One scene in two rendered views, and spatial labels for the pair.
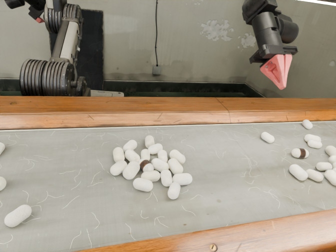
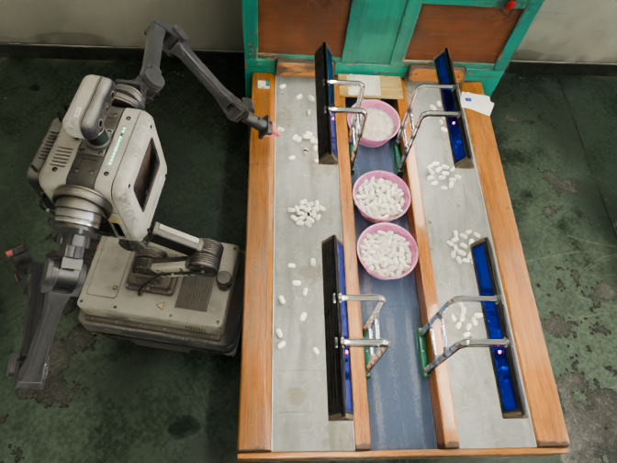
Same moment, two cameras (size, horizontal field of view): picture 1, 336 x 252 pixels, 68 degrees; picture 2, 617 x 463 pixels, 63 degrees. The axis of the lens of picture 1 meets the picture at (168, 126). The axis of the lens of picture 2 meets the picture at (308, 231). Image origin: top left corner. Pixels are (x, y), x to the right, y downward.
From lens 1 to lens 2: 2.02 m
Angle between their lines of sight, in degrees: 59
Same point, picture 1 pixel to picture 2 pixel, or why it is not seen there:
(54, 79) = (218, 250)
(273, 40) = (263, 124)
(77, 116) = (269, 236)
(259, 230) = (343, 190)
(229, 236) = (344, 198)
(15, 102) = (254, 264)
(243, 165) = (308, 178)
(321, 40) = not seen: outside the picture
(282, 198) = (328, 175)
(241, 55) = not seen: outside the picture
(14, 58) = not seen: outside the picture
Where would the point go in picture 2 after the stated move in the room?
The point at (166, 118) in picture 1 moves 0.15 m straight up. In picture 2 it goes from (271, 197) to (271, 178)
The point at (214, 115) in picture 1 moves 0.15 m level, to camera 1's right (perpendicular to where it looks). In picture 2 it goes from (271, 173) to (282, 149)
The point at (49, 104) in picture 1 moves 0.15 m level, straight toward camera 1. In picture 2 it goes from (257, 248) to (292, 243)
